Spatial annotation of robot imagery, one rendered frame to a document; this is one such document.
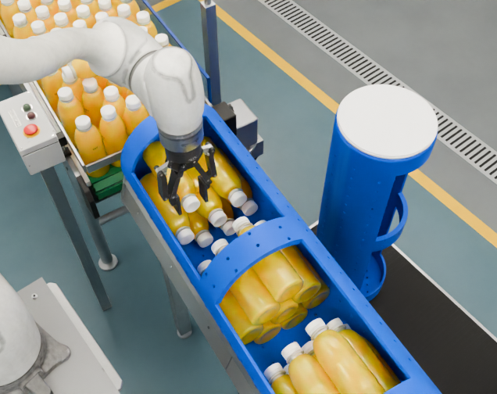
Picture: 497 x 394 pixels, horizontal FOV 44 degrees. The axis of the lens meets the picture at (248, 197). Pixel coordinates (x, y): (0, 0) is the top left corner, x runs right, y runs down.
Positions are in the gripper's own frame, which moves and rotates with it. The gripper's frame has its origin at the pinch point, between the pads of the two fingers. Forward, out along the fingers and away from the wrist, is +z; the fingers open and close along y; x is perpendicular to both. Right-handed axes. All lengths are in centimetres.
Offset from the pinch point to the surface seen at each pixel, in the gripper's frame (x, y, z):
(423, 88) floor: 75, 170, 116
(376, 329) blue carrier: -49, 13, -7
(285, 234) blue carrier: -24.1, 9.9, -8.2
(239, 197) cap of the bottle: -4.6, 10.4, 2.4
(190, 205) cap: -0.7, -0.5, 2.5
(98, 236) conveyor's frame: 63, -16, 90
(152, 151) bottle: 16.9, -1.2, 0.2
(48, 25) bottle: 87, -4, 9
